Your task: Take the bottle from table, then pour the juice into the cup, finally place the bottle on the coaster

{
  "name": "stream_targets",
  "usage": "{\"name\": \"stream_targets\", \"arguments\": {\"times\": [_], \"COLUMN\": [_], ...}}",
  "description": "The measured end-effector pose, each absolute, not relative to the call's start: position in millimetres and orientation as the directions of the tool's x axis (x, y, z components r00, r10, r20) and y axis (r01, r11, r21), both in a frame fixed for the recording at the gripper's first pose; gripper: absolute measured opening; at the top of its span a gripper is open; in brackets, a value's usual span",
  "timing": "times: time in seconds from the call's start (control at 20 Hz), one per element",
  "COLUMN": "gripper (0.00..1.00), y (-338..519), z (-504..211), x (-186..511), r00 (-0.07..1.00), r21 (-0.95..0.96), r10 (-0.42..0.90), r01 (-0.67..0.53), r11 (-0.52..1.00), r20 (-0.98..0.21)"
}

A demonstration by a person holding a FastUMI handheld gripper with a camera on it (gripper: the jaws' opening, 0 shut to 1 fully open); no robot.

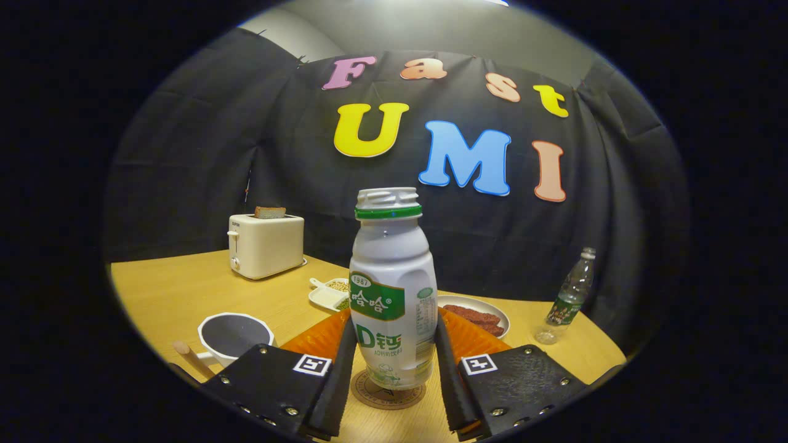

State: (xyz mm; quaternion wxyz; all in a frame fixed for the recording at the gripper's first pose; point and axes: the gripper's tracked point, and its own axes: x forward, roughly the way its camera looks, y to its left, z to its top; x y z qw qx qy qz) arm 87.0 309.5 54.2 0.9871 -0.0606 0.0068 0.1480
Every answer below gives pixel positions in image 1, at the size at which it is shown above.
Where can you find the clear plastic water bottle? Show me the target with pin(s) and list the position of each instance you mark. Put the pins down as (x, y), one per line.
(569, 298)

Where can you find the wooden table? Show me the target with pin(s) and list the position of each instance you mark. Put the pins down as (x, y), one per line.
(184, 289)

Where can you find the red meat slice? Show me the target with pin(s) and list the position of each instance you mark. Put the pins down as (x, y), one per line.
(471, 312)
(494, 330)

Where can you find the white juice bottle green label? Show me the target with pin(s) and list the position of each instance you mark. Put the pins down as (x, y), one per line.
(391, 258)

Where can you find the bread slice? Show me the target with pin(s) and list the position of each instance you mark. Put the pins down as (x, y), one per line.
(271, 213)

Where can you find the black backdrop cloth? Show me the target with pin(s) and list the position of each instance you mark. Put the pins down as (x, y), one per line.
(184, 154)

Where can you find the white round plate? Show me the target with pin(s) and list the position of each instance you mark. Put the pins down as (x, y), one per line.
(474, 301)

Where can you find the cream toaster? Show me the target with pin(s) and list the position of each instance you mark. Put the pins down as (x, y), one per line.
(268, 246)

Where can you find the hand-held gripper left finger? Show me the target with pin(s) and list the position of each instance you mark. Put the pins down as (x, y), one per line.
(271, 381)

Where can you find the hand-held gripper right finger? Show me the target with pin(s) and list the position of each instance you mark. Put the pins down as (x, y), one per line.
(523, 384)

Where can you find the round cork coaster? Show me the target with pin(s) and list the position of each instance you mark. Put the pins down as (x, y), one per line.
(369, 397)

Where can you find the white divided bean dish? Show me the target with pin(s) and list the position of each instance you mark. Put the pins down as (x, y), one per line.
(326, 298)

